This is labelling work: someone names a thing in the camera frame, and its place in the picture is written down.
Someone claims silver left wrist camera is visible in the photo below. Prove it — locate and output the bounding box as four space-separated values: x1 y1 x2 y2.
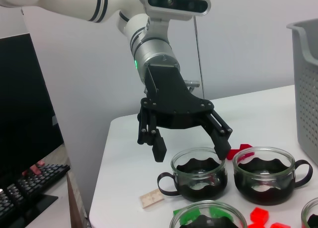
135 0 212 41

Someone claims dark red notched brick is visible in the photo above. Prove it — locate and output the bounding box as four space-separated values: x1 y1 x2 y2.
226 143 255 161

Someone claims glass teacup black holder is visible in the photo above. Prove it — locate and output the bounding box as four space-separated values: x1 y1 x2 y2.
232 146 314 206
301 197 318 228
169 200 248 228
157 147 229 202

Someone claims left gripper cable silver plug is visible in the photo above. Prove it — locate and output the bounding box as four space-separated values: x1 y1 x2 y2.
184 79 201 92

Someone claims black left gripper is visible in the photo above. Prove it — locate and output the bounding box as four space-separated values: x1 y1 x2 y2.
136 64 234 163

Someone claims black computer monitor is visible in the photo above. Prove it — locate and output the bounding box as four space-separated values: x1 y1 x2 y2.
0 33 65 189

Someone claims black monitor stand base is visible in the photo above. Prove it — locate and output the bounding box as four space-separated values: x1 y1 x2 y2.
0 193 59 228

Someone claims black computer keyboard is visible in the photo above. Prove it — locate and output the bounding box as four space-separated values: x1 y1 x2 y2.
0 163 72 214

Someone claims grey perforated plastic storage bin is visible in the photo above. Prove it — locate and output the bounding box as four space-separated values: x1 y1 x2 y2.
286 18 318 164

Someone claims light wooden desk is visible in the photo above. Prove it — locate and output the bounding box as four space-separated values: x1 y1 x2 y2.
41 142 87 228

